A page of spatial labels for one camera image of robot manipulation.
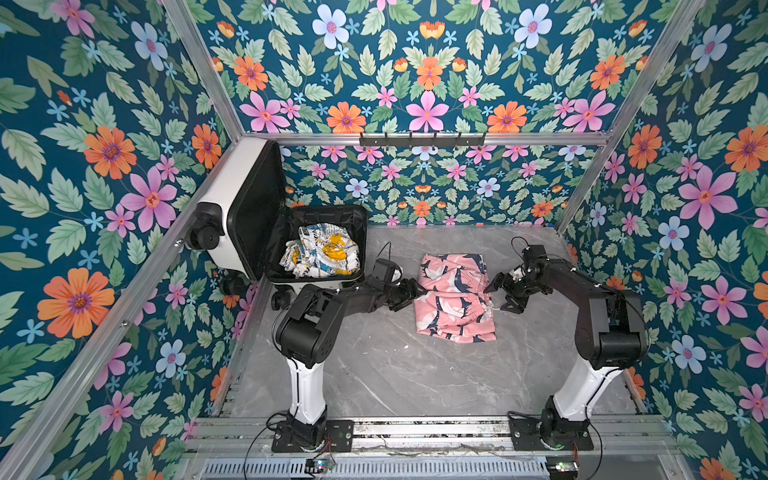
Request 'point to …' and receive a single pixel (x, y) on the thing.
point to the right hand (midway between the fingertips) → (493, 294)
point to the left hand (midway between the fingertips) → (426, 288)
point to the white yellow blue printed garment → (321, 251)
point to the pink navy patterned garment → (454, 307)
